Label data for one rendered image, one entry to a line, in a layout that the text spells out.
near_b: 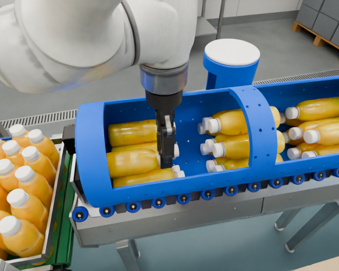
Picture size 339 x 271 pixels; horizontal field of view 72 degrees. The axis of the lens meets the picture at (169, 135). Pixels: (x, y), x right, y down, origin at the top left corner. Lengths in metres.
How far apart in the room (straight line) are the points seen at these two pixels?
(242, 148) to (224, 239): 1.15
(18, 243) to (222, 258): 1.27
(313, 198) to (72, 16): 0.90
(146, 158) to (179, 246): 1.15
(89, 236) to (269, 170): 0.56
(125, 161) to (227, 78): 0.78
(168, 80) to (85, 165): 0.26
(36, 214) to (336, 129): 0.84
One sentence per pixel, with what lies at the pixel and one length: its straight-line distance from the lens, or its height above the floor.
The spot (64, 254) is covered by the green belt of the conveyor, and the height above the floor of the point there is 0.89.
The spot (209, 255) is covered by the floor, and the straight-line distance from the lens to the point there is 1.68.
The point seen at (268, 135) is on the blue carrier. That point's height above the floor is 1.19.
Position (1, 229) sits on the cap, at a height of 1.09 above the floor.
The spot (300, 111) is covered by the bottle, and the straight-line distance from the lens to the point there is 0.85.
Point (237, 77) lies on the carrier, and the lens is 1.23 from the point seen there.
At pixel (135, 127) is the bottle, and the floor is 1.14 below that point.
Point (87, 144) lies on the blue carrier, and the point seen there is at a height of 1.21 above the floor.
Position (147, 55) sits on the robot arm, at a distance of 0.36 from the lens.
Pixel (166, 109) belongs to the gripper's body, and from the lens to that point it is 0.46.
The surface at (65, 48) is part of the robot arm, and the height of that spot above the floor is 1.49.
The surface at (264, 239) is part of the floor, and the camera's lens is 1.81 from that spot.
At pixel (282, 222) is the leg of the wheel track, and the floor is 0.12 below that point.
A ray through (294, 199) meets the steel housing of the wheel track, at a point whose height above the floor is 0.87.
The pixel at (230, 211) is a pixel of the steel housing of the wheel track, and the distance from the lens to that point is 0.83.
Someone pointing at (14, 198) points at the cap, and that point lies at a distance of 0.68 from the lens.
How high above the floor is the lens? 1.59
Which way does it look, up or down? 46 degrees down
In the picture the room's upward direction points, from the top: straight up
